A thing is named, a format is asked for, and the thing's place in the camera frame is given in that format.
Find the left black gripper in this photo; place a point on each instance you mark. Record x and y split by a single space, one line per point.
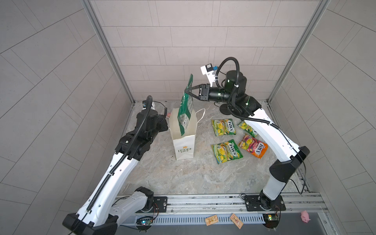
160 120

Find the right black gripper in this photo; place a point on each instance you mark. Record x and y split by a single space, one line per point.
207 87

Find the green snack bag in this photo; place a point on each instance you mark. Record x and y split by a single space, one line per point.
185 109

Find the white paper bag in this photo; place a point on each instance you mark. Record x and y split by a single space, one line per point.
184 144

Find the yellow green candy bag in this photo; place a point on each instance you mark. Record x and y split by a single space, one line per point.
223 127

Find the orange pink candy bag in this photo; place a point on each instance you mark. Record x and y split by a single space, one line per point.
253 146

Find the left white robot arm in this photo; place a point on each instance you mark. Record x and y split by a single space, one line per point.
100 215

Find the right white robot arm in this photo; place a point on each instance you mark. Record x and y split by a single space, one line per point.
227 86

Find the black microphone stand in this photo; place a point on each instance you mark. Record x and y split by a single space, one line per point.
224 110

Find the left circuit board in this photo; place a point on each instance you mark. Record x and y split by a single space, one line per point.
144 223

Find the circuit board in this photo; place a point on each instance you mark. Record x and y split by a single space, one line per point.
144 223
271 221

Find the left wooden mousetrap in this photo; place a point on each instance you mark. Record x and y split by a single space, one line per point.
211 220

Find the right circuit board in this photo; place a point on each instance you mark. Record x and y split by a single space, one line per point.
271 221

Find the pink pig toy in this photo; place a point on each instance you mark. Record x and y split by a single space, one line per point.
305 216

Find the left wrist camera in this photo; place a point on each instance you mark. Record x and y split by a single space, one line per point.
147 104

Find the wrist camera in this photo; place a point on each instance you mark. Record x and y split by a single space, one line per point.
147 104
210 71

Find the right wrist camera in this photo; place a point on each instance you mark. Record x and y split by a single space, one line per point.
210 71

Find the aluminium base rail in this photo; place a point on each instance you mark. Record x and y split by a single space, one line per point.
192 209

